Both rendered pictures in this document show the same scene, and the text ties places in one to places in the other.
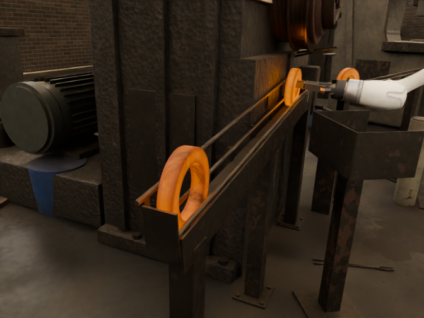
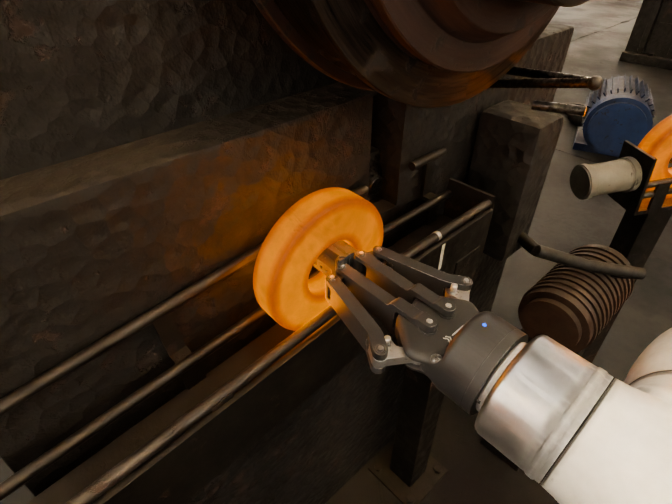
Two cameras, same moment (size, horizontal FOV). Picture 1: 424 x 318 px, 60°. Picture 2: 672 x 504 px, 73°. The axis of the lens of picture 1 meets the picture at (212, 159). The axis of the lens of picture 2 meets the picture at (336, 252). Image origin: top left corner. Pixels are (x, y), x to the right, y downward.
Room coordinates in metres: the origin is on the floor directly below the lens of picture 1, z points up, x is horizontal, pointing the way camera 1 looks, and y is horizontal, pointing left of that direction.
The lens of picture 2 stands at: (1.19, -0.48, 1.04)
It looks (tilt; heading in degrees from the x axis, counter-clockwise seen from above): 38 degrees down; 23
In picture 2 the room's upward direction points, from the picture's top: straight up
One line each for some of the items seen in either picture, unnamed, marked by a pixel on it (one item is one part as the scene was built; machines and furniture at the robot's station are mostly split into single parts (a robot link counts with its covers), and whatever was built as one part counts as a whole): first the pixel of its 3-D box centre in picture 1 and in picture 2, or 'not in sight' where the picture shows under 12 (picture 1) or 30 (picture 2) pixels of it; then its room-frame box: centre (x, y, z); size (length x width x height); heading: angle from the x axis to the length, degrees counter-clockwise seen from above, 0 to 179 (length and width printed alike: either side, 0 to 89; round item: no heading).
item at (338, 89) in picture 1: (333, 88); (452, 341); (1.46, -0.47, 0.76); 0.09 x 0.08 x 0.07; 66
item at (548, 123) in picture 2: (306, 89); (502, 182); (1.89, -0.47, 0.68); 0.11 x 0.08 x 0.24; 66
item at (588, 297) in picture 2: (327, 164); (545, 366); (1.92, -0.65, 0.27); 0.22 x 0.13 x 0.53; 156
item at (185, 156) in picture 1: (185, 190); not in sight; (0.68, 0.05, 0.65); 0.18 x 0.03 x 0.18; 159
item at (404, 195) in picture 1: (412, 161); not in sight; (2.03, -1.18, 0.26); 0.12 x 0.12 x 0.52
